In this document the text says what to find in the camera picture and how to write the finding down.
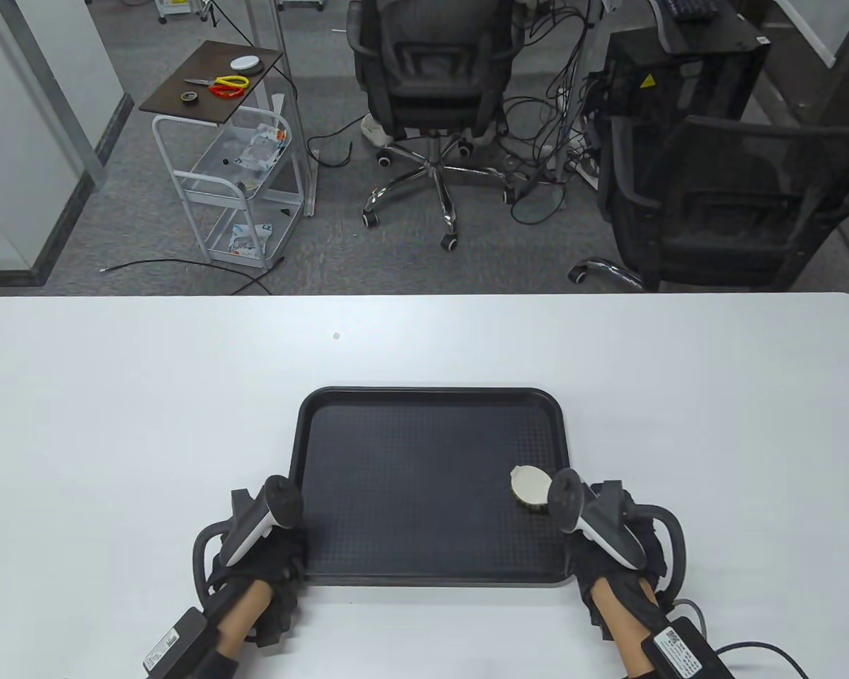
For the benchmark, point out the person's right hand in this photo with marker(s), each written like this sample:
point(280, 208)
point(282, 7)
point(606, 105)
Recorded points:
point(587, 566)

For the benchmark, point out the person's left hand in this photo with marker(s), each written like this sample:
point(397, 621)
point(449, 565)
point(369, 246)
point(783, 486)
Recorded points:
point(286, 559)

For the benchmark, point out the person's right fingers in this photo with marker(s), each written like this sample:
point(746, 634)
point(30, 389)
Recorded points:
point(580, 559)

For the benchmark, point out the person's left fingers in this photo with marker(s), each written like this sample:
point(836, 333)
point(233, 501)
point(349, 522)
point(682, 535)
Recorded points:
point(293, 559)

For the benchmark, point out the person's left forearm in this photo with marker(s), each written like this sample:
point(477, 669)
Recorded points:
point(244, 608)

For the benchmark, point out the person's right forearm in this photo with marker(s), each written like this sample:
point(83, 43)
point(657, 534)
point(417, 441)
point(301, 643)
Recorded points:
point(622, 615)

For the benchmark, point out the white black right glove controller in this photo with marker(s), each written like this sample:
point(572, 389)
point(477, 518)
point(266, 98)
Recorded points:
point(598, 527)

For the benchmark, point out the white black glove controller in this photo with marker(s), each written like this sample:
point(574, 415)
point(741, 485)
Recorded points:
point(598, 527)
point(265, 516)

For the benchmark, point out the white black left glove controller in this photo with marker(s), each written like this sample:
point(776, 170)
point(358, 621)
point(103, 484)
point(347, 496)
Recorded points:
point(265, 516)

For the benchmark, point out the white round brush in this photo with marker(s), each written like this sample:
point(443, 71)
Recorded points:
point(528, 482)

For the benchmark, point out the black plastic tray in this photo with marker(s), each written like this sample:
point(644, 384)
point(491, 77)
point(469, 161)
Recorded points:
point(424, 481)

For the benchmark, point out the white printed packets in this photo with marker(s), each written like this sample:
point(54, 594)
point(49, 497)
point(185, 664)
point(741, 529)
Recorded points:
point(251, 238)

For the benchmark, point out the black mesh office chair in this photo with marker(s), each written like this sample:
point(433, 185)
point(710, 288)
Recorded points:
point(431, 64)
point(722, 198)

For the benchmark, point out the clear plastic bags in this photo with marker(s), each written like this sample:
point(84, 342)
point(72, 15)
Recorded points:
point(262, 145)

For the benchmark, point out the white power strip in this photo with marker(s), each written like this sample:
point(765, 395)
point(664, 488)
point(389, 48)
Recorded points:
point(373, 131)

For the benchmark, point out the black tape roll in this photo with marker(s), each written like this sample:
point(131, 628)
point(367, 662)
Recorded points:
point(189, 97)

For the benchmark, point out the brown wooden board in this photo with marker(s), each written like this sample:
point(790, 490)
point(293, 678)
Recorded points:
point(209, 81)

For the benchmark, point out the white round puck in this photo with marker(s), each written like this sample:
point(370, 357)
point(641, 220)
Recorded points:
point(247, 64)

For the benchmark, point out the black computer tower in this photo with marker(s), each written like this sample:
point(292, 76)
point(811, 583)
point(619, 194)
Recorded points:
point(686, 71)

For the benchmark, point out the black keyboard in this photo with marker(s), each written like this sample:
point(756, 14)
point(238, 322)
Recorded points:
point(690, 7)

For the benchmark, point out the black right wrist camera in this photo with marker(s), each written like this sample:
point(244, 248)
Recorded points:
point(683, 647)

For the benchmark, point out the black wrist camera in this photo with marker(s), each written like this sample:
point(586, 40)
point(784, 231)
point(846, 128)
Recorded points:
point(683, 647)
point(177, 643)

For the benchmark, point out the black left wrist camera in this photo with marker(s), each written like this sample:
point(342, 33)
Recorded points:
point(177, 643)

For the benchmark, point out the white metal frame post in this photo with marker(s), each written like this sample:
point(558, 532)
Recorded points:
point(290, 106)

